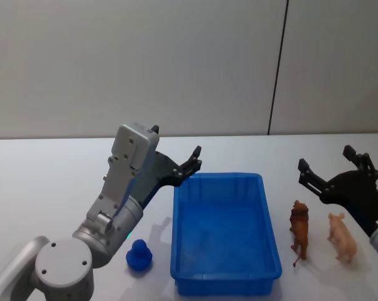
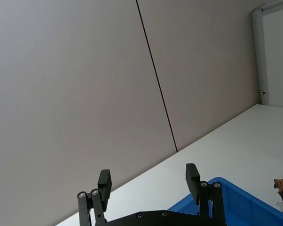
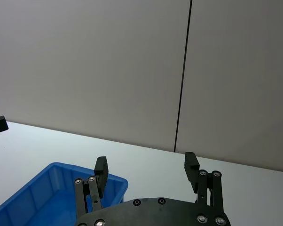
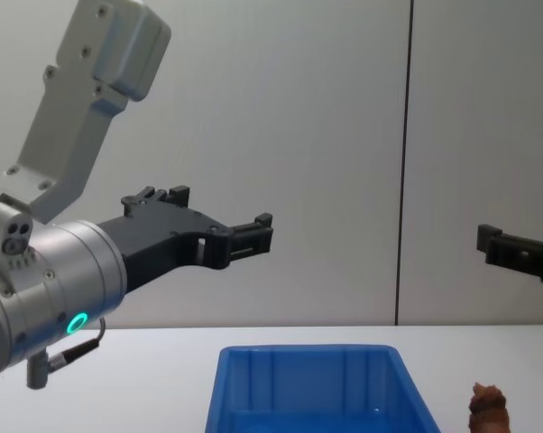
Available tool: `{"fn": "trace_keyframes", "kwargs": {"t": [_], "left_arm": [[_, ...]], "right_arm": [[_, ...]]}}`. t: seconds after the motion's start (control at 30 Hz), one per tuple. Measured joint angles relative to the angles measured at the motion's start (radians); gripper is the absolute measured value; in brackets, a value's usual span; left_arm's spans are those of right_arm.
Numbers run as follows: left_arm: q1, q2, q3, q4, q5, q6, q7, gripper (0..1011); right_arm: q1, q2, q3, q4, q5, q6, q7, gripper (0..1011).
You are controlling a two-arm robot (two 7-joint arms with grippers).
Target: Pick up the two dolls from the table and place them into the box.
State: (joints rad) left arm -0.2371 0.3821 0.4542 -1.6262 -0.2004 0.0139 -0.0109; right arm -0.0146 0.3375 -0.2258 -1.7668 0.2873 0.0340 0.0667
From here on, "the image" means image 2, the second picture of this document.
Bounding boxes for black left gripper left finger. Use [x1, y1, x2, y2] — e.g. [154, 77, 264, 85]
[77, 169, 113, 226]

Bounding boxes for blue plastic bin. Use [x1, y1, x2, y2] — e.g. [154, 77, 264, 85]
[167, 177, 283, 226]

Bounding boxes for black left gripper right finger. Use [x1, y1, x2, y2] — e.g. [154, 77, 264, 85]
[185, 163, 227, 224]

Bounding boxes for grey metal door frame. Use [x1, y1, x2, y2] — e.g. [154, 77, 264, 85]
[251, 0, 283, 105]

